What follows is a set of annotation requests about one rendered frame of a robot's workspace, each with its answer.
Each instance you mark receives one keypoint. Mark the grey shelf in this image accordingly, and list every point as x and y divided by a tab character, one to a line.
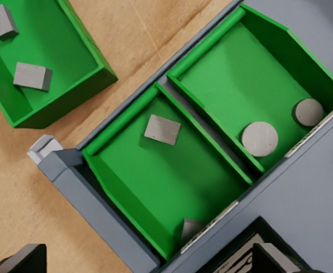
295	196

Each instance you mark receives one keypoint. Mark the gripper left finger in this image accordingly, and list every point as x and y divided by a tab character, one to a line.
32	258

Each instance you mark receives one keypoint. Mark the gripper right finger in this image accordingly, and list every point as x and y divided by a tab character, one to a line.
266	258

